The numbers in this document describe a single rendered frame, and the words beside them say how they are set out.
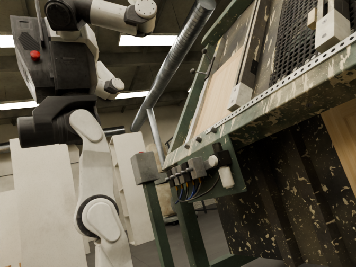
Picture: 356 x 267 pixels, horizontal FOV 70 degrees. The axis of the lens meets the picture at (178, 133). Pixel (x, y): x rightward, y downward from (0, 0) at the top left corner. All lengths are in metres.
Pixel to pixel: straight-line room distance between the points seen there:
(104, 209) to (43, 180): 2.48
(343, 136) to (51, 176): 2.98
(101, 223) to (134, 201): 3.99
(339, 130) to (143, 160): 1.02
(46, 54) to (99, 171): 0.48
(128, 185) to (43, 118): 3.98
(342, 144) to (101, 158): 0.87
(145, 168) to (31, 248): 2.07
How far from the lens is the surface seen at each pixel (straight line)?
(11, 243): 5.11
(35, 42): 1.13
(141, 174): 1.53
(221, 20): 2.21
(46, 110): 1.03
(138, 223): 4.90
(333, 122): 1.08
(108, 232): 0.93
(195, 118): 1.58
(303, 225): 1.29
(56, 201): 3.33
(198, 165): 1.15
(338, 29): 0.90
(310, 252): 1.33
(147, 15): 0.99
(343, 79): 0.80
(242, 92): 1.16
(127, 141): 5.08
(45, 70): 1.07
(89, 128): 0.99
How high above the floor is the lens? 0.62
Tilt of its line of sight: 13 degrees up
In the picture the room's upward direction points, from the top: 15 degrees counter-clockwise
